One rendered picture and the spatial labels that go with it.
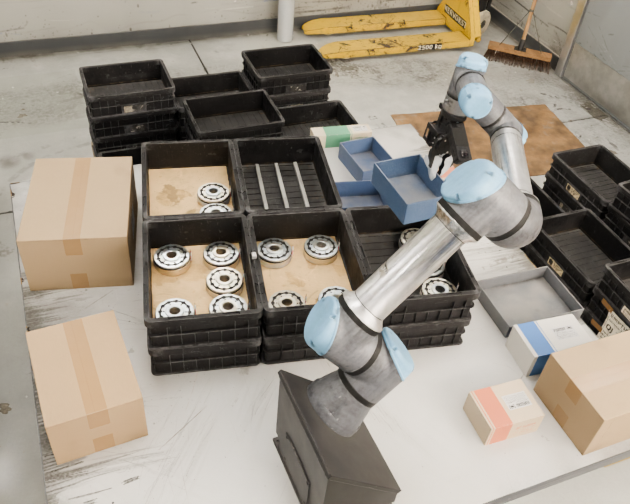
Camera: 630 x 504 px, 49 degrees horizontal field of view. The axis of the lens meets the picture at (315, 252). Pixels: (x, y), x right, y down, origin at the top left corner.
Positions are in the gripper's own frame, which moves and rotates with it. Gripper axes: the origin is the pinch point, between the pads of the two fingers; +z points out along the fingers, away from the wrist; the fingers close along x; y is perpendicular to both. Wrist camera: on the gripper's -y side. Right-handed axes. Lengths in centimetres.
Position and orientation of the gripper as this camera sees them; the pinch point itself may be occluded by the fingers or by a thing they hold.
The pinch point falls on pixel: (435, 177)
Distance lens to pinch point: 195.6
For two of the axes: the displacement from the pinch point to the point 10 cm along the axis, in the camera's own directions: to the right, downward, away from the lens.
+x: -9.2, 0.8, -3.8
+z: -1.9, 7.5, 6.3
